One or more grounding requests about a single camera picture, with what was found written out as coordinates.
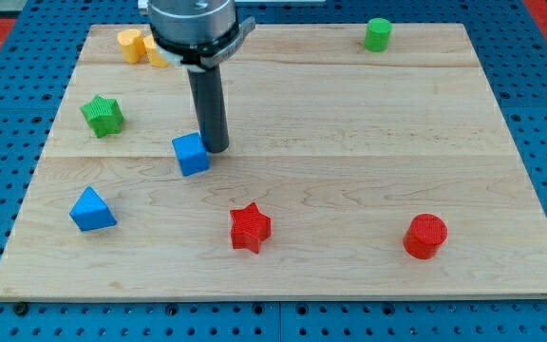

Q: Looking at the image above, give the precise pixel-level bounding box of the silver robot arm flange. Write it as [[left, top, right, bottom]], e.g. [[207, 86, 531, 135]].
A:
[[137, 0, 255, 72]]

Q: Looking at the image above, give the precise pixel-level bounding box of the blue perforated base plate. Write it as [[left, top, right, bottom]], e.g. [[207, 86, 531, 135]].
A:
[[0, 0, 547, 341]]

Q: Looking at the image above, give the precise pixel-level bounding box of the red star block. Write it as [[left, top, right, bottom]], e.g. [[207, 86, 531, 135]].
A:
[[230, 202, 272, 254]]

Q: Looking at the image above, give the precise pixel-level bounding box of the light wooden board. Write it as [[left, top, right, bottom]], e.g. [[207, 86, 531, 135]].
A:
[[0, 24, 547, 303]]

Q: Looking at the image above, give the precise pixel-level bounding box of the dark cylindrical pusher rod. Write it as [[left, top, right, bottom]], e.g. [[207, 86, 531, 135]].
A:
[[188, 66, 229, 153]]

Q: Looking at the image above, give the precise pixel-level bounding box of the green cylinder block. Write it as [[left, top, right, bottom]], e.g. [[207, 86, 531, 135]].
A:
[[364, 17, 392, 52]]

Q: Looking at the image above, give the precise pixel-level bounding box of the blue triangle block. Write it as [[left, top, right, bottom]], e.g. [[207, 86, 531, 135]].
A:
[[69, 186, 117, 232]]

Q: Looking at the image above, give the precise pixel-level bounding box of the yellow heart block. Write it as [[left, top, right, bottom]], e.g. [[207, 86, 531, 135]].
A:
[[117, 28, 146, 64]]

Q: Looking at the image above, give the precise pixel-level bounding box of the green star block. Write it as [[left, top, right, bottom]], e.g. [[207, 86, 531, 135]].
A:
[[80, 95, 124, 138]]

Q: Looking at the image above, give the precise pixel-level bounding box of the red cylinder block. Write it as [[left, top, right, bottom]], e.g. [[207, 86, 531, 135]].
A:
[[403, 213, 448, 259]]

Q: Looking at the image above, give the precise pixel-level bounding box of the blue cube block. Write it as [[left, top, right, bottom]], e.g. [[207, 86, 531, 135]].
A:
[[172, 132, 210, 177]]

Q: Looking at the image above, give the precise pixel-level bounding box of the yellow block behind arm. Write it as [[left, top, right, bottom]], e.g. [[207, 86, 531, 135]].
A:
[[143, 34, 169, 67]]

